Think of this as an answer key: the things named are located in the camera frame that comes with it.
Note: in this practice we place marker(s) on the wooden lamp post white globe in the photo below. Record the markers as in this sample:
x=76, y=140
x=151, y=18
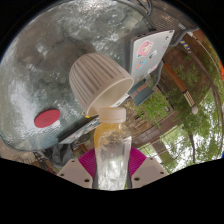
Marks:
x=180, y=86

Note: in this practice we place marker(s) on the flat round red coaster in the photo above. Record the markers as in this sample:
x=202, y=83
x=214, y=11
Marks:
x=47, y=118

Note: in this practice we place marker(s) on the green plant in teal pot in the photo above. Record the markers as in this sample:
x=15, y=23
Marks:
x=153, y=106

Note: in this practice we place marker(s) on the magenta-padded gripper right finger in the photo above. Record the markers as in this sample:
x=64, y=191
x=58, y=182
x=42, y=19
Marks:
x=150, y=170

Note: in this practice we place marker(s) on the cream ribbed mug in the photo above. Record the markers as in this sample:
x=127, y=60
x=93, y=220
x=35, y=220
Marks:
x=96, y=78

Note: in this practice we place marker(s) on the dark metal mesh chair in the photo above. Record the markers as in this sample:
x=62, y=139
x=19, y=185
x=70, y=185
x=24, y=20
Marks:
x=173, y=20

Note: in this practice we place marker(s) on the clear plastic bottle white cap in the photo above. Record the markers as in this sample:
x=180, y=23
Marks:
x=112, y=156

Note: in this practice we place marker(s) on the blue yellow striped cone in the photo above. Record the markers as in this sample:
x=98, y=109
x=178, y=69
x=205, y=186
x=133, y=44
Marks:
x=185, y=45

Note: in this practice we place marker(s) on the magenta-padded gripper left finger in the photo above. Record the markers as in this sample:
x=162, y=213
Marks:
x=75, y=173

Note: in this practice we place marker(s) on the silver laptop with stickers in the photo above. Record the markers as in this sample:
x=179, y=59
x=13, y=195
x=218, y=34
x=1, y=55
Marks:
x=150, y=53

